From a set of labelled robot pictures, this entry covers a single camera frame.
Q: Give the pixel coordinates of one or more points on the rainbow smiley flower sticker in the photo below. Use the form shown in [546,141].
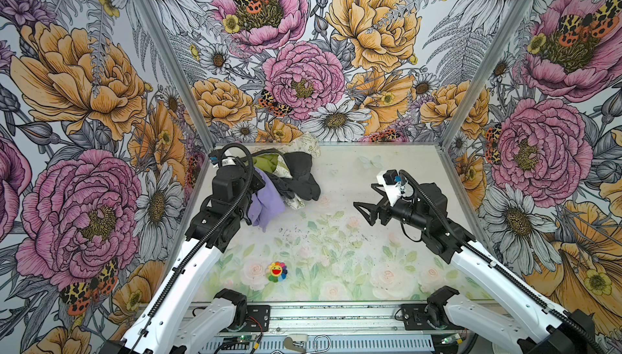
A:
[277,272]

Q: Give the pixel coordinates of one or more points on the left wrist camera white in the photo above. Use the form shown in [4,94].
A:
[226,161]

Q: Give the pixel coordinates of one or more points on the green circuit board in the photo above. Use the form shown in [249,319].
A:
[238,341]

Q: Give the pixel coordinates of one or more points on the metal carabiner hook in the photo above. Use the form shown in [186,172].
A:
[307,344]

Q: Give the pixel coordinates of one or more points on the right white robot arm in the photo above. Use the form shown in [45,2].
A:
[531,323]

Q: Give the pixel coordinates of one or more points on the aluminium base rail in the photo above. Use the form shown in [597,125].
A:
[353,327]

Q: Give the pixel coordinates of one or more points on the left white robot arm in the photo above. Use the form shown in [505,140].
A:
[161,327]

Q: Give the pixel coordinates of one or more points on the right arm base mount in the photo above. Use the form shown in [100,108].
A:
[420,317]

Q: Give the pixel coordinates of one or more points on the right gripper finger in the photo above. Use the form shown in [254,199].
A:
[379,189]
[369,211]

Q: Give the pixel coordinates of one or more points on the dark grey denim cloth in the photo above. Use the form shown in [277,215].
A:
[301,183]

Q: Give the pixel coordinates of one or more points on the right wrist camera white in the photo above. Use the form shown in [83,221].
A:
[392,185]

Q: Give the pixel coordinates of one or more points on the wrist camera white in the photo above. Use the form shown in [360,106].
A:
[392,185]
[226,161]

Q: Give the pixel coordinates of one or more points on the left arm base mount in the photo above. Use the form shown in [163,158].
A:
[251,318]

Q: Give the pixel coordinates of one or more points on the aluminium corner post left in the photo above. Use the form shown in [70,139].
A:
[165,49]

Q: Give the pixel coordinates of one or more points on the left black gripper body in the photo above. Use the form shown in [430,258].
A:
[249,178]

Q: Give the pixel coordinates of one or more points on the aluminium corner post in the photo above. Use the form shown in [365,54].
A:
[165,49]
[506,29]

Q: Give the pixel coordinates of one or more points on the green lined printed white cloth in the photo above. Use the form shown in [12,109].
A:
[267,160]

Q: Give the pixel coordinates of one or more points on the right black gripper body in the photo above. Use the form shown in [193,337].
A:
[402,211]

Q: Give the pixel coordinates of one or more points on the aluminium corner post right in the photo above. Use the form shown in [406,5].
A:
[506,29]

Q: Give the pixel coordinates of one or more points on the lavender purple cloth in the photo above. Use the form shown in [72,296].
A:
[266,203]

